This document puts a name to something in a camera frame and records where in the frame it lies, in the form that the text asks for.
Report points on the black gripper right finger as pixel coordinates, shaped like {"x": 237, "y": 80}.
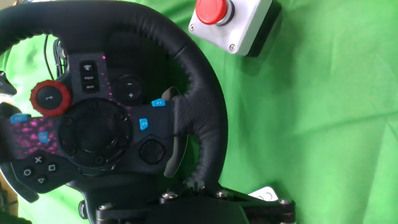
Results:
{"x": 267, "y": 211}

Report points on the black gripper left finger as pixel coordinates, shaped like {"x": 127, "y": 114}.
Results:
{"x": 124, "y": 214}

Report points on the black leather steering wheel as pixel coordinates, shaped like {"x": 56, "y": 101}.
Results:
{"x": 202, "y": 109}

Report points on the black steering wheel base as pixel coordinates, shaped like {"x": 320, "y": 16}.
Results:
{"x": 124, "y": 193}

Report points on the silver digital scale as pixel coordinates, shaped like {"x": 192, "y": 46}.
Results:
{"x": 265, "y": 193}

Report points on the green cloth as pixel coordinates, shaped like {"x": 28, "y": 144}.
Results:
{"x": 311, "y": 124}

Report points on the black clamp with white print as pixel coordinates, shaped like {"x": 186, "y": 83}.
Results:
{"x": 6, "y": 85}

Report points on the white box red mushroom button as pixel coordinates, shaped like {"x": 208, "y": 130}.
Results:
{"x": 245, "y": 28}

